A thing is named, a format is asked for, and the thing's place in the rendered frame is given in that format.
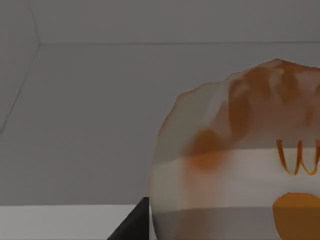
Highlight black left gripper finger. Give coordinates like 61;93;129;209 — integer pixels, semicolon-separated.
106;196;150;240

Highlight white and orange bread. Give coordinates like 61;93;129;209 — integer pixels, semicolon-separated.
148;57;320;240

